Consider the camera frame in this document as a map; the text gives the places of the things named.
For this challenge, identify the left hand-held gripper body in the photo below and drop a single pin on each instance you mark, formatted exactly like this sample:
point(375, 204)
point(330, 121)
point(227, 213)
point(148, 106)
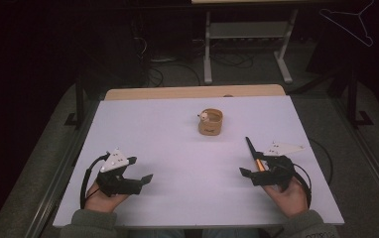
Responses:
point(118, 183)

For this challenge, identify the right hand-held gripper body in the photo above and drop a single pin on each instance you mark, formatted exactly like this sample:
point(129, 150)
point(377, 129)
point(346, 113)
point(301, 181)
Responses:
point(275, 173)

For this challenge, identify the black and orange pen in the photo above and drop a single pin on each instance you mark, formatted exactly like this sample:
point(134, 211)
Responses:
point(259, 162)

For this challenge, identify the person's left hand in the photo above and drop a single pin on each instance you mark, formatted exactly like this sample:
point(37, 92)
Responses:
point(103, 200)

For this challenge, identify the person's right hand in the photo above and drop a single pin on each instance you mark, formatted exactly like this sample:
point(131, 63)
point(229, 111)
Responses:
point(288, 200)

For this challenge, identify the wooden pen holder cup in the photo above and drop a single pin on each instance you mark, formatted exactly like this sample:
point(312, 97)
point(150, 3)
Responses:
point(210, 124)

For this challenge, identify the black metal stand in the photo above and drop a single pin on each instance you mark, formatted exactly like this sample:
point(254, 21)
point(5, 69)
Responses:
point(79, 105)
point(353, 102)

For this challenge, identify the white clothes hanger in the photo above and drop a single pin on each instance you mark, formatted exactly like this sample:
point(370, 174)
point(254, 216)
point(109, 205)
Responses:
point(359, 33)

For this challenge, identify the metal frame rail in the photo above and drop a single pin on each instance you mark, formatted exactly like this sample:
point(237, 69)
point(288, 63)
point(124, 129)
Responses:
point(371, 162)
point(57, 185)

